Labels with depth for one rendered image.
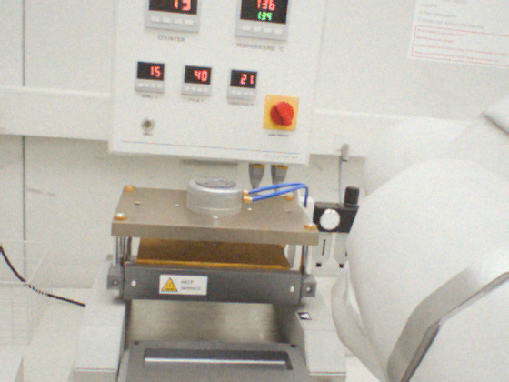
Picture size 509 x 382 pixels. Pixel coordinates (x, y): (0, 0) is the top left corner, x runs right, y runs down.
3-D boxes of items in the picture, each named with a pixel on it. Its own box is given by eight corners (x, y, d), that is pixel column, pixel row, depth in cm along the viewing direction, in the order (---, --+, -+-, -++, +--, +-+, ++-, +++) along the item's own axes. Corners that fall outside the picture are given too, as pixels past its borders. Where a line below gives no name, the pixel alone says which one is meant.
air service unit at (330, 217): (285, 260, 103) (294, 180, 99) (364, 264, 105) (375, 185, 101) (291, 272, 98) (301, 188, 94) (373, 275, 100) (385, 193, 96)
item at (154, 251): (142, 243, 92) (144, 185, 89) (278, 249, 95) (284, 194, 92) (134, 288, 75) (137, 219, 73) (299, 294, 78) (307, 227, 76)
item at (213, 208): (124, 228, 98) (127, 154, 94) (303, 237, 102) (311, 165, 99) (109, 288, 74) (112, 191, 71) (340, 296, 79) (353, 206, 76)
